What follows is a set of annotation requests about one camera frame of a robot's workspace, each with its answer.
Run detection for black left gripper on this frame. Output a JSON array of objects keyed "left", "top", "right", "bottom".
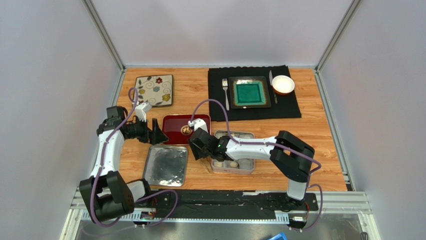
[{"left": 125, "top": 116, "right": 168, "bottom": 145}]

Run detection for red lacquer tray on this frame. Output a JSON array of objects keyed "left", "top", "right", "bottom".
[{"left": 162, "top": 114, "right": 194, "bottom": 146}]

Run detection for white oval chocolate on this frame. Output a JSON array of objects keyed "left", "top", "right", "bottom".
[{"left": 229, "top": 161, "right": 239, "bottom": 168}]

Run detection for pink metal tin box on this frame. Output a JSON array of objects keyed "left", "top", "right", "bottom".
[{"left": 210, "top": 130, "right": 255, "bottom": 175}]

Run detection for pink handled metal tongs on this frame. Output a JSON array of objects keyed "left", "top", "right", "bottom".
[{"left": 200, "top": 158, "right": 213, "bottom": 174}]

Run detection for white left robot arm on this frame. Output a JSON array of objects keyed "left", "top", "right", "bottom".
[{"left": 79, "top": 102, "right": 169, "bottom": 225}]

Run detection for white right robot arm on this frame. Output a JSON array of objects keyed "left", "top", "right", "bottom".
[{"left": 188, "top": 129, "right": 318, "bottom": 201}]

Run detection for silver tin lid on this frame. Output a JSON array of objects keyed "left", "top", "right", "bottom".
[{"left": 143, "top": 145, "right": 189, "bottom": 187}]

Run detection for floral square plate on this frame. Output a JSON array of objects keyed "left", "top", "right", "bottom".
[{"left": 134, "top": 74, "right": 174, "bottom": 107}]

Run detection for black cloth placemat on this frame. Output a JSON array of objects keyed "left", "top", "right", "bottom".
[{"left": 208, "top": 65, "right": 302, "bottom": 121}]

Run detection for silver fork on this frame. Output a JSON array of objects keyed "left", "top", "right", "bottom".
[{"left": 222, "top": 78, "right": 230, "bottom": 111}]

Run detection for green square plate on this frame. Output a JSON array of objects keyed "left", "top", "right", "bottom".
[{"left": 228, "top": 76, "right": 272, "bottom": 109}]

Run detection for silver knife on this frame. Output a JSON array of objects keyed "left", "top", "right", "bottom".
[{"left": 268, "top": 69, "right": 278, "bottom": 104}]

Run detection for white orange bowl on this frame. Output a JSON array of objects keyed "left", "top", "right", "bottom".
[{"left": 271, "top": 75, "right": 295, "bottom": 95}]

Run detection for blue plastic object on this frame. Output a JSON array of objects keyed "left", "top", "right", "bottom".
[{"left": 267, "top": 232, "right": 288, "bottom": 240}]

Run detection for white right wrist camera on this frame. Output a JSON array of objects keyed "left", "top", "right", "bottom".
[{"left": 188, "top": 118, "right": 210, "bottom": 133}]

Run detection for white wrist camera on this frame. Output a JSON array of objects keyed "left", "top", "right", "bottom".
[
  {"left": 134, "top": 102, "right": 152, "bottom": 122},
  {"left": 188, "top": 118, "right": 210, "bottom": 133}
]

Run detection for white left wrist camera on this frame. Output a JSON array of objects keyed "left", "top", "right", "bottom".
[{"left": 134, "top": 102, "right": 152, "bottom": 122}]

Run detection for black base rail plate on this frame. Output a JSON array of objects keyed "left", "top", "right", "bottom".
[{"left": 135, "top": 189, "right": 319, "bottom": 220}]

